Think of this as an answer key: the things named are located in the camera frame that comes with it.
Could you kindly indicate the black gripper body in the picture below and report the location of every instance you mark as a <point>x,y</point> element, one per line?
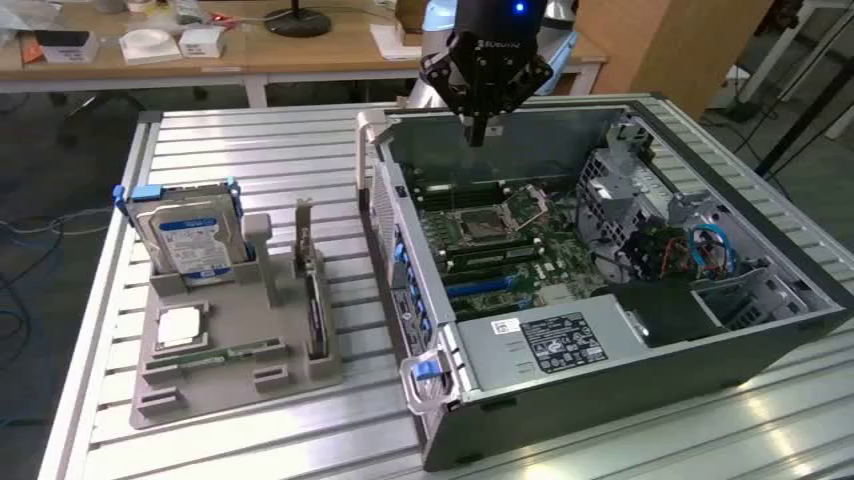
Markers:
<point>497,55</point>

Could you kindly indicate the green graphics card metal bracket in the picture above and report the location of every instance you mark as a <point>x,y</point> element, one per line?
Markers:
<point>314,300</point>

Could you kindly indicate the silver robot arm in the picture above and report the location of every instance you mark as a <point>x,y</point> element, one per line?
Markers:
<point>437,20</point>

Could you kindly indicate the white paper sheets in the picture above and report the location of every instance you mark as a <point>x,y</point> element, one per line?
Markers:
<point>394,45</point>

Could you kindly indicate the wooden cabinet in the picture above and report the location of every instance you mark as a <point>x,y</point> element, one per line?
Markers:
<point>667,50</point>

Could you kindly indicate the wooden desk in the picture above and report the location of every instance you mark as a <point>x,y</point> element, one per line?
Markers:
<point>300,55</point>

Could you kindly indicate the black lamp base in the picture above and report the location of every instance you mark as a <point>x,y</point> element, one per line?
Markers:
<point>296,25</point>

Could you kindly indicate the black RAM slot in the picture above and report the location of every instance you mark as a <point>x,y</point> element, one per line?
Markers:
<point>455,186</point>
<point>494,258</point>
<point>457,192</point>
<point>487,246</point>
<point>459,198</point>
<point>461,203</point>

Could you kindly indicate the metal socket cover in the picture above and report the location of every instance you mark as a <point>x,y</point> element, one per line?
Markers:
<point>530,202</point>

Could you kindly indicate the silver metal drive cage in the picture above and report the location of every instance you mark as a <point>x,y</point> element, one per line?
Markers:
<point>614,190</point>

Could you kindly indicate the CPU socket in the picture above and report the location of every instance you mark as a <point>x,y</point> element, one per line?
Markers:
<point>481,227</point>

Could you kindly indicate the plain white box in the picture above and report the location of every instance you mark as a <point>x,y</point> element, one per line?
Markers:
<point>203,42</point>

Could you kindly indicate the green motherboard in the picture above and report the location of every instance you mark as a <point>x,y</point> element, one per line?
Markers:
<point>561,270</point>

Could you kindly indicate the white box with round recess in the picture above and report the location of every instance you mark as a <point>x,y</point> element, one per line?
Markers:
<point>150,47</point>

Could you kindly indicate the blue expansion slot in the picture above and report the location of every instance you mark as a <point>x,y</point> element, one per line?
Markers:
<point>481,287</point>

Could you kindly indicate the silver chipset heatsink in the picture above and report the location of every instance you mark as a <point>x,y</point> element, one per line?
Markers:
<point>555,294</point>

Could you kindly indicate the white box with black top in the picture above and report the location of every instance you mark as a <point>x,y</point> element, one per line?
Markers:
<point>63,40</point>

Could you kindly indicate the grey power supply unit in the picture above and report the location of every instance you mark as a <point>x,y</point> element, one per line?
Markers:
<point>487,360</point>

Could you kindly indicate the blue case latch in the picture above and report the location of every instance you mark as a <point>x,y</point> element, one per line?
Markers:
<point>427,377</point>

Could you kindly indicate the silver CPU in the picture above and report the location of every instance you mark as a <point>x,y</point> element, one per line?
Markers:
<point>183,327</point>

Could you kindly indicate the green RAM stick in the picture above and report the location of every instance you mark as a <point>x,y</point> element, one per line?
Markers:
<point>200,357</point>

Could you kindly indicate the dark grey PC case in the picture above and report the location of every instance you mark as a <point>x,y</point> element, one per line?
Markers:
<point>601,415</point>

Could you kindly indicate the grey printed parts rack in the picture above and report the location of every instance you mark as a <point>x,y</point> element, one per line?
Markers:
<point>220,380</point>

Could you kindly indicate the hard disk with blue bracket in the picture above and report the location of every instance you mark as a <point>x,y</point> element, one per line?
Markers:
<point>194,240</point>

